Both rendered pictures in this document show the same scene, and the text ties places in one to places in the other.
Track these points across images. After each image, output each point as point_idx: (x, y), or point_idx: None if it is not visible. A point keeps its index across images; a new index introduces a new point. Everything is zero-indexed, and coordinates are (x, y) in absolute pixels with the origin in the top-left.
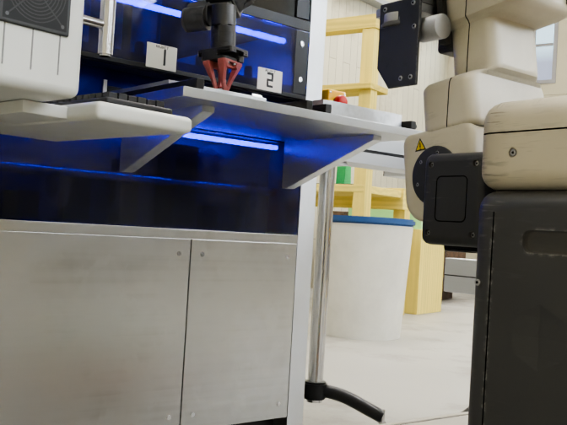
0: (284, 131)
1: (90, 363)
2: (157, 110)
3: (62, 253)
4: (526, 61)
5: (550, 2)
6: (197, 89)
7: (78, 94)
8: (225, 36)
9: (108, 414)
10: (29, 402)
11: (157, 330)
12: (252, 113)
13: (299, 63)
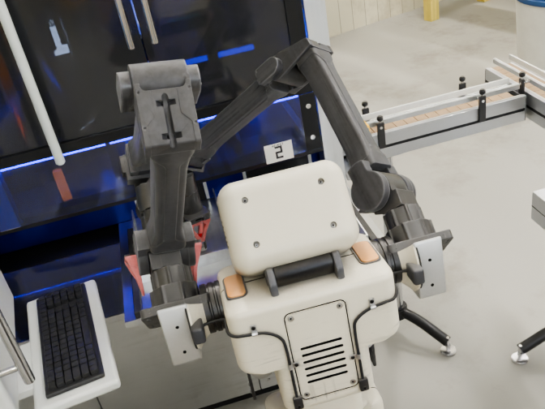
0: None
1: (181, 374)
2: (90, 381)
3: (136, 327)
4: (341, 407)
5: (334, 398)
6: (137, 320)
7: (118, 214)
8: (186, 206)
9: (203, 393)
10: (148, 401)
11: (225, 345)
12: None
13: (309, 123)
